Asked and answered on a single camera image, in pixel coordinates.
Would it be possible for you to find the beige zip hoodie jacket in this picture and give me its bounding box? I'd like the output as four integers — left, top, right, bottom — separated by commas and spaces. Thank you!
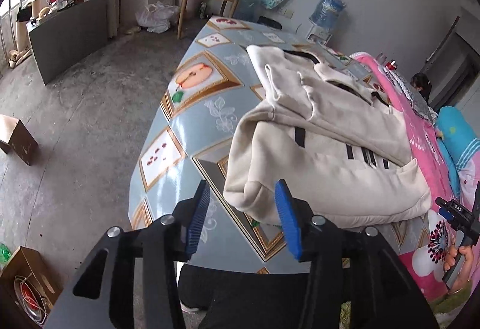
223, 45, 432, 228

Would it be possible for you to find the right hand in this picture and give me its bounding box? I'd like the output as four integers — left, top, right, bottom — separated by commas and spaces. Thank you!
442, 244, 475, 294

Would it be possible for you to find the pink floral blanket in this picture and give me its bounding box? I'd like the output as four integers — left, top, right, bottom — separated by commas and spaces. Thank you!
352, 52, 479, 314

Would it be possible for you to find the cyan pillow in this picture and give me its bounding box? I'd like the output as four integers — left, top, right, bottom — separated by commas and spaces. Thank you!
435, 106, 479, 204

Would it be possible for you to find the green plastic bottle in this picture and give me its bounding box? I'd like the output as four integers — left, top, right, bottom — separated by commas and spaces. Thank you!
0, 243, 12, 266

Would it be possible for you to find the person with dark hair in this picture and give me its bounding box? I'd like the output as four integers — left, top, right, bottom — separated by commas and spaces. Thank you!
410, 73, 432, 104

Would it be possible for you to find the brown cardboard box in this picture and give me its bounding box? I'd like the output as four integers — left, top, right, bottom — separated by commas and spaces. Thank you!
0, 114, 38, 166

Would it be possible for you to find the white water dispenser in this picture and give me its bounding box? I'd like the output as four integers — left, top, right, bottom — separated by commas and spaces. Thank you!
306, 24, 332, 46

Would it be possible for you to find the patterned blue bed sheet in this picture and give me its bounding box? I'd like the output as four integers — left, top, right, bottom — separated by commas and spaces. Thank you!
127, 15, 432, 275

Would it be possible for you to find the blue water jug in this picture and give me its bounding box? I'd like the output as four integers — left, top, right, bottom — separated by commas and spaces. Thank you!
309, 0, 346, 31

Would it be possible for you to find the white plastic bag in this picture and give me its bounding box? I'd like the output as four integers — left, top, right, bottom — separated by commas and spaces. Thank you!
135, 0, 180, 34

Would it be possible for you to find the open box with wires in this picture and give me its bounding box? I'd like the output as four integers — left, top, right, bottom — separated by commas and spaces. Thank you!
1, 246, 62, 328

